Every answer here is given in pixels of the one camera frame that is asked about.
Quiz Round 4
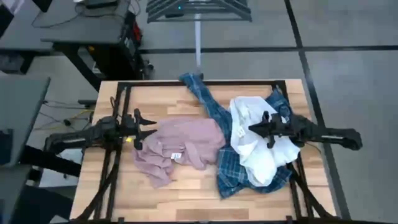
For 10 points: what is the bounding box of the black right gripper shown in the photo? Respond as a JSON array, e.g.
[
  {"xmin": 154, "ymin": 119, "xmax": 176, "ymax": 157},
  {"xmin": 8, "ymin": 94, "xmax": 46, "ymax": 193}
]
[{"xmin": 248, "ymin": 110, "xmax": 295, "ymax": 149}]

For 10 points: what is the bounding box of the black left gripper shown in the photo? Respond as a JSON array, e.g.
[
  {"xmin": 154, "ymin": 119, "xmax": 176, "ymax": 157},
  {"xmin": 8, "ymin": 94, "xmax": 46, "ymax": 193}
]
[{"xmin": 119, "ymin": 108, "xmax": 158, "ymax": 151}]

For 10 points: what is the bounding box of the white shirt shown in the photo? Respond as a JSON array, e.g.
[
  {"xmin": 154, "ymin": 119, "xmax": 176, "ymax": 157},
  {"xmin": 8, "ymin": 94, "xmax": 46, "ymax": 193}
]
[{"xmin": 229, "ymin": 95, "xmax": 302, "ymax": 187}]

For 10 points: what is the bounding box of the pink shirt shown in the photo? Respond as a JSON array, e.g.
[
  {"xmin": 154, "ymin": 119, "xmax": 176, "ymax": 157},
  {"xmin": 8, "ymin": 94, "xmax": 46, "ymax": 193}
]
[{"xmin": 133, "ymin": 117, "xmax": 227, "ymax": 189}]

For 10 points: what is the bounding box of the blue plaid shirt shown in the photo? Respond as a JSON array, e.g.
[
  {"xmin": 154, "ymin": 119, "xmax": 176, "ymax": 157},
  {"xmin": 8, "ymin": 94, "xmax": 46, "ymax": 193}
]
[{"xmin": 179, "ymin": 73, "xmax": 294, "ymax": 200}]

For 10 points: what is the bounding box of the red object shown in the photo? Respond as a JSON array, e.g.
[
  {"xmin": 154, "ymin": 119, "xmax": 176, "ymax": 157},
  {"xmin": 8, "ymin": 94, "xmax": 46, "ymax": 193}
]
[{"xmin": 133, "ymin": 22, "xmax": 143, "ymax": 44}]

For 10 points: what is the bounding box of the dark grey desk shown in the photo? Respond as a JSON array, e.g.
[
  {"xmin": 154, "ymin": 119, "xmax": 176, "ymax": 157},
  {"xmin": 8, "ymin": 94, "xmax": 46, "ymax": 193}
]
[
  {"xmin": 0, "ymin": 76, "xmax": 52, "ymax": 167},
  {"xmin": 39, "ymin": 0, "xmax": 133, "ymax": 91},
  {"xmin": 0, "ymin": 0, "xmax": 53, "ymax": 52}
]

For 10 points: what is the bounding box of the black flat device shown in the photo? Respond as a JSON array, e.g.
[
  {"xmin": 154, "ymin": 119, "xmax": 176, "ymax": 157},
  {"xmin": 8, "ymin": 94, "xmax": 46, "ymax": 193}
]
[{"xmin": 74, "ymin": 0, "xmax": 119, "ymax": 9}]

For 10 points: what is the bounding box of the dark blue object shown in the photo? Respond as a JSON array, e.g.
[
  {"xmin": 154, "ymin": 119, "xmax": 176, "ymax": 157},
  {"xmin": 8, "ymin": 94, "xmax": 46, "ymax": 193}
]
[{"xmin": 0, "ymin": 129, "xmax": 15, "ymax": 166}]

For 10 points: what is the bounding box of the grey rack post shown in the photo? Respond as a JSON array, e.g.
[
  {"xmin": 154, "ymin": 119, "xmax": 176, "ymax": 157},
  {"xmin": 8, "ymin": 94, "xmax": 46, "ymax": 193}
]
[{"xmin": 194, "ymin": 14, "xmax": 203, "ymax": 77}]

